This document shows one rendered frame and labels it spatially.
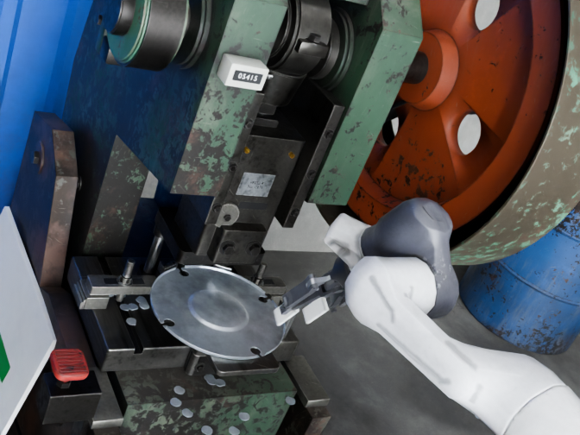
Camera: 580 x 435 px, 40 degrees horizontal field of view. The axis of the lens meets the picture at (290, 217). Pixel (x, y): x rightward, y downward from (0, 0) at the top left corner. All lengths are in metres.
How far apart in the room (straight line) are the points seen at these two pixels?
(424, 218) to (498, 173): 0.36
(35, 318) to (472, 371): 1.09
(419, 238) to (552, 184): 0.37
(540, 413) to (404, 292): 0.24
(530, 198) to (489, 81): 0.27
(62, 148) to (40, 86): 0.85
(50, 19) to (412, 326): 1.78
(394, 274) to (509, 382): 0.21
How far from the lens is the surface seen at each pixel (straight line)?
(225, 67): 1.30
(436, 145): 1.68
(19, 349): 1.91
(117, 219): 1.81
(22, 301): 1.93
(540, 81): 1.47
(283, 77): 1.47
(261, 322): 1.67
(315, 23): 1.43
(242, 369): 1.54
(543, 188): 1.46
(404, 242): 1.20
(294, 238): 3.49
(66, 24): 2.60
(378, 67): 1.47
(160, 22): 1.30
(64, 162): 1.83
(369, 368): 3.07
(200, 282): 1.71
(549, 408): 1.06
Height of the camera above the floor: 1.74
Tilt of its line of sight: 27 degrees down
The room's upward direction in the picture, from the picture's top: 23 degrees clockwise
